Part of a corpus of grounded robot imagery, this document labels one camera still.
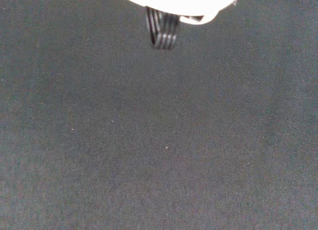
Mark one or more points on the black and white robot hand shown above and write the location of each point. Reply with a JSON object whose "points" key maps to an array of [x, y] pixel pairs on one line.
{"points": [[179, 1]]}

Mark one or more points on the black bench cloth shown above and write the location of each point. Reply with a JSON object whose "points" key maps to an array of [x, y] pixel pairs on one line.
{"points": [[159, 140]]}

